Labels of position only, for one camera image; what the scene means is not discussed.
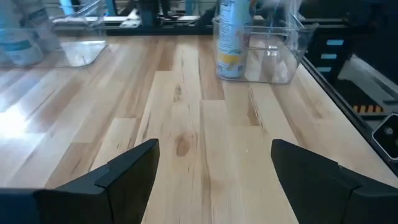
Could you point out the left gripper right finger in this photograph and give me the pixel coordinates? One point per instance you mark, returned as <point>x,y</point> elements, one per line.
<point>326,199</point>

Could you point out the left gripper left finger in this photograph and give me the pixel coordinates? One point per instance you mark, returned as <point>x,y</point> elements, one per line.
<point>77,205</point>

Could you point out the Celsius can teal band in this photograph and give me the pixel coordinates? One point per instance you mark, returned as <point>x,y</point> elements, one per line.
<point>21,46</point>

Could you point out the white Celsius soda can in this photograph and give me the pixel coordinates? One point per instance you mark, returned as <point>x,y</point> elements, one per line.
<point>43,21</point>

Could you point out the Celsius can yellow band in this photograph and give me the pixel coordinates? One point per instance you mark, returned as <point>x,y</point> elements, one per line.
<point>231,40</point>

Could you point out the black case hazard stripes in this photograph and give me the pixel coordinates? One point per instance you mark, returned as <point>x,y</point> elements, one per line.
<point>342,49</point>

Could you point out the white mounting plate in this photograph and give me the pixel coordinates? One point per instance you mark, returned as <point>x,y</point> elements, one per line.
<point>130,20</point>

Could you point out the clear plastic bin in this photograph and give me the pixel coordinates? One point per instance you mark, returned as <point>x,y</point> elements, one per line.
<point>77,53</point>
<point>280,62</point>

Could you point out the black table-level camera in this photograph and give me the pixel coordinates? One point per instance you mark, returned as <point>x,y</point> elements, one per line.
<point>387,137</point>

